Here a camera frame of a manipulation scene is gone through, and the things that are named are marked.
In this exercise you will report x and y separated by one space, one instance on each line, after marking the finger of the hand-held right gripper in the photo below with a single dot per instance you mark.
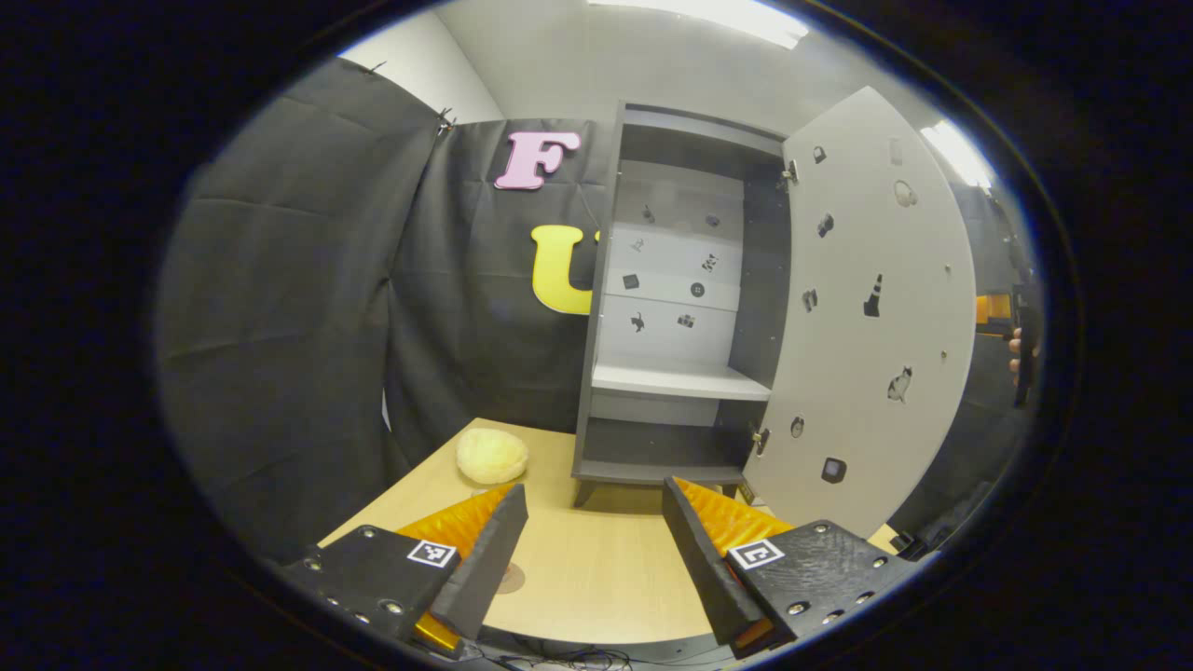
994 312

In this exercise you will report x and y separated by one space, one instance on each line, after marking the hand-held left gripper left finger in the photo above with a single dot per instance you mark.
485 568

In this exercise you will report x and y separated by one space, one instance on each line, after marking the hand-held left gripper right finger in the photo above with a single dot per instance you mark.
699 568

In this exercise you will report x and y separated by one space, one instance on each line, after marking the round brown coaster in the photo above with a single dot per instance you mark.
513 580

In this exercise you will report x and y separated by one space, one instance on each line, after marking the light grey cabinet door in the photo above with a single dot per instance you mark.
867 373

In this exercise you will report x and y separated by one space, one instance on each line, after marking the dark grey cabinet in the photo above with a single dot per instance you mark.
760 270

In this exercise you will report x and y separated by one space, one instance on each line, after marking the white cabinet shelf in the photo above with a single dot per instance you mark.
680 380

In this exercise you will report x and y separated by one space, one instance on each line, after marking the short ceiling light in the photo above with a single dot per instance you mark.
958 154

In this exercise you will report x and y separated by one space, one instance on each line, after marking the black backdrop cloth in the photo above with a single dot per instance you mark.
280 326

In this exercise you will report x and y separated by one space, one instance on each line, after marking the long ceiling light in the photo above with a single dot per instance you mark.
708 19

